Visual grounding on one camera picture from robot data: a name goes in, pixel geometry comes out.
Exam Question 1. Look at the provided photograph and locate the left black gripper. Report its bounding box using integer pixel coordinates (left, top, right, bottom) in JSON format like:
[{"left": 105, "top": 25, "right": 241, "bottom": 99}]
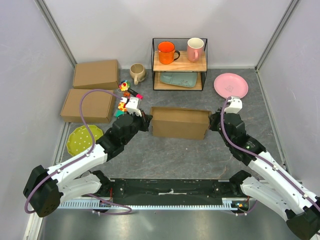
[{"left": 122, "top": 109, "right": 153, "bottom": 146}]

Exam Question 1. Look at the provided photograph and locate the cardboard box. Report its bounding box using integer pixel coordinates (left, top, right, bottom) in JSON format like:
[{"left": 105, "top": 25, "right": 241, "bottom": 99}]
[
  {"left": 72, "top": 59, "right": 119, "bottom": 90},
  {"left": 150, "top": 106, "right": 212, "bottom": 140},
  {"left": 60, "top": 89, "right": 116, "bottom": 124}
]

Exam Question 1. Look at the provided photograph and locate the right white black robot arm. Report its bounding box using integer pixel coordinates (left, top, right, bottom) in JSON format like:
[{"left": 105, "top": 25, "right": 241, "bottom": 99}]
[{"left": 208, "top": 108, "right": 320, "bottom": 240}]

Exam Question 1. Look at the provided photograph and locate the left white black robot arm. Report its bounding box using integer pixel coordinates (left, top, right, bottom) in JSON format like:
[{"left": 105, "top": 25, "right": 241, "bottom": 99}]
[{"left": 23, "top": 109, "right": 153, "bottom": 218}]

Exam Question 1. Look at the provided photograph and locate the teal block toy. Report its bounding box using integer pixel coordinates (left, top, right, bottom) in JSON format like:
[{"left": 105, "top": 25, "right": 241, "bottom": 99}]
[{"left": 114, "top": 110, "right": 125, "bottom": 118}]

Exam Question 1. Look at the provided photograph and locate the yellow flower plush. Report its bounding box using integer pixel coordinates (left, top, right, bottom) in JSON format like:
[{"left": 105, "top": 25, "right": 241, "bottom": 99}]
[{"left": 117, "top": 101, "right": 127, "bottom": 112}]

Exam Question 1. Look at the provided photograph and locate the small orange flower charm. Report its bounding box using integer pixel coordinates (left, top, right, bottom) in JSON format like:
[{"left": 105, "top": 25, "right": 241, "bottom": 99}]
[{"left": 123, "top": 91, "right": 131, "bottom": 97}]

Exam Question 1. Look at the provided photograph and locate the pink black highlighter pen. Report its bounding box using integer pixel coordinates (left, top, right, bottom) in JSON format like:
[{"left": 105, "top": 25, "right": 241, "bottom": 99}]
[{"left": 128, "top": 88, "right": 144, "bottom": 100}]

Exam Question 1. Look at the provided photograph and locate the rainbow flower plush top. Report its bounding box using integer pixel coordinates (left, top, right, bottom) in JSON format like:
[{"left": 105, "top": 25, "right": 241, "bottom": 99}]
[{"left": 119, "top": 80, "right": 130, "bottom": 92}]

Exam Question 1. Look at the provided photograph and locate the pink round plate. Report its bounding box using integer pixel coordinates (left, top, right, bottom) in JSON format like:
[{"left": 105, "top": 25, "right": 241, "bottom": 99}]
[{"left": 213, "top": 73, "right": 249, "bottom": 99}]

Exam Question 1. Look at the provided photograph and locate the green dotted plate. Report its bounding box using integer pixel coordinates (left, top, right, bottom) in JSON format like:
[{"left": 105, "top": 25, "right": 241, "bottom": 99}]
[{"left": 66, "top": 124, "right": 103, "bottom": 157}]

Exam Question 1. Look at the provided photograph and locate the beige ceramic mug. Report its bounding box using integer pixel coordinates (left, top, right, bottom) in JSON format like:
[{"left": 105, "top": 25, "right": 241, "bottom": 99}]
[{"left": 129, "top": 63, "right": 147, "bottom": 85}]

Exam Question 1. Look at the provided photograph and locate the teal rectangular ceramic plate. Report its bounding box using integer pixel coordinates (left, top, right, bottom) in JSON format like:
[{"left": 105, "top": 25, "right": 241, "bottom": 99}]
[{"left": 160, "top": 72, "right": 198, "bottom": 88}]

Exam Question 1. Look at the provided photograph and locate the orange enamel mug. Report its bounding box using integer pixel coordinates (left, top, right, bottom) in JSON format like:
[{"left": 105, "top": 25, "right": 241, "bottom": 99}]
[{"left": 157, "top": 41, "right": 181, "bottom": 65}]

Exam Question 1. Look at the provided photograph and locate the pink ceramic mug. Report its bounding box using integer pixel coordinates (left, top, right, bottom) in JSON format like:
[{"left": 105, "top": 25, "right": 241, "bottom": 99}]
[{"left": 187, "top": 37, "right": 205, "bottom": 62}]

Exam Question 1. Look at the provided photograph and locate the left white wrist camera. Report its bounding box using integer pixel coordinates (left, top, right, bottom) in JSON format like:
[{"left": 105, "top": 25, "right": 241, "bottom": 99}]
[{"left": 125, "top": 97, "right": 142, "bottom": 117}]

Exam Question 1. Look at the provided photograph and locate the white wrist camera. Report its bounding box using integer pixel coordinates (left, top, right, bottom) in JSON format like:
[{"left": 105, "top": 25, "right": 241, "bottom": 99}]
[
  {"left": 125, "top": 97, "right": 142, "bottom": 117},
  {"left": 223, "top": 96, "right": 243, "bottom": 114}
]

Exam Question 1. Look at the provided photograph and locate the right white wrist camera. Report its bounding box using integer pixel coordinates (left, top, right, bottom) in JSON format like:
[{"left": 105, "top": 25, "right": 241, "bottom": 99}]
[{"left": 223, "top": 96, "right": 243, "bottom": 114}]

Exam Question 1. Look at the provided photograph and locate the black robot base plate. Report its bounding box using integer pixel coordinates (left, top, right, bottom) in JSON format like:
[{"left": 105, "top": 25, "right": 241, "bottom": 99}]
[{"left": 94, "top": 178, "right": 247, "bottom": 206}]

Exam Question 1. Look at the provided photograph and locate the black wire wooden shelf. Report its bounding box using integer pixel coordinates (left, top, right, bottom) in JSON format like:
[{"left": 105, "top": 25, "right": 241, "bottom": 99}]
[{"left": 151, "top": 38, "right": 208, "bottom": 91}]

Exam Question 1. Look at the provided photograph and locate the grey slotted cable duct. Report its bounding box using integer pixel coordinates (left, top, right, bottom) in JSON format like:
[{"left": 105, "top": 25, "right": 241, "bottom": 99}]
[{"left": 58, "top": 197, "right": 246, "bottom": 211}]

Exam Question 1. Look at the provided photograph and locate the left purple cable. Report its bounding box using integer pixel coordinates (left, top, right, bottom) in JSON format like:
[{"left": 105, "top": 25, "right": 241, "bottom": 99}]
[{"left": 24, "top": 89, "right": 133, "bottom": 215}]

